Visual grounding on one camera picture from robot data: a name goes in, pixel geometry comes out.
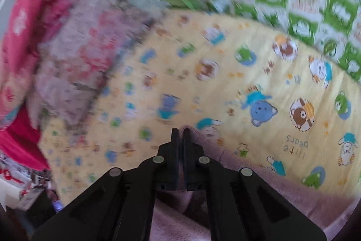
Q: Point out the purple knit sweater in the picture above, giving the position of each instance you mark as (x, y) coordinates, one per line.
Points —
(282, 195)

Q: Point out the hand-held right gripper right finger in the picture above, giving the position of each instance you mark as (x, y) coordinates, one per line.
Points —
(194, 162)

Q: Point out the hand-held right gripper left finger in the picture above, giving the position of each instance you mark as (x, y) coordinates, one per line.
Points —
(172, 153)

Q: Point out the pink floral quilt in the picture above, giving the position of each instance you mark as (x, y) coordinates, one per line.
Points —
(28, 3)

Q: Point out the yellow bear-print bed sheet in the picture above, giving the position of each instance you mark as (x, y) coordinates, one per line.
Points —
(225, 74)

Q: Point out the red cloth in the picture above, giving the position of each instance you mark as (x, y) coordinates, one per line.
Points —
(19, 139)

